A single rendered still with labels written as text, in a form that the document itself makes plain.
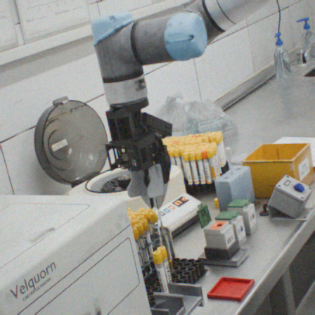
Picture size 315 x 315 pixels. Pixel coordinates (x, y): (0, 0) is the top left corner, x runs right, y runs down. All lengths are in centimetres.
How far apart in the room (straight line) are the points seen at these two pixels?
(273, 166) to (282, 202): 14
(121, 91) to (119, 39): 9
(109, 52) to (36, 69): 65
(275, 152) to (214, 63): 95
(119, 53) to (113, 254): 37
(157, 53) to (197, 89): 139
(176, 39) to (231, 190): 54
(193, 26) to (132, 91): 16
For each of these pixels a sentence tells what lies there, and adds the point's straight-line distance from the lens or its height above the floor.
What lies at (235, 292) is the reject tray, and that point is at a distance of 128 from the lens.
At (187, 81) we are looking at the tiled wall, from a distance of 246.
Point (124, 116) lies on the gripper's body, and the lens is 117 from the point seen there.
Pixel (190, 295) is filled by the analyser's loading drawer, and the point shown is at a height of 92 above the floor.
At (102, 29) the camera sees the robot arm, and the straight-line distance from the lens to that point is 116.
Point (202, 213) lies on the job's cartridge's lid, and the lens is 138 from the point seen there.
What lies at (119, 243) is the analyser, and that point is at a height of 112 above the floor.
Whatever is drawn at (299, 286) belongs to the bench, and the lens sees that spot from 254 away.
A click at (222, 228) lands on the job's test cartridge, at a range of 137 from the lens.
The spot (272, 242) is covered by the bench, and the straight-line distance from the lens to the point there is 145.
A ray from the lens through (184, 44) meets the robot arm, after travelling 111.
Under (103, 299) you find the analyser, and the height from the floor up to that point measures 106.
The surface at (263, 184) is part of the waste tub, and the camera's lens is 167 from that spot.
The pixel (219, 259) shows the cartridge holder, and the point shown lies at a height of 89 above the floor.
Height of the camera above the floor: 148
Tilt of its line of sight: 16 degrees down
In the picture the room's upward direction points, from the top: 12 degrees counter-clockwise
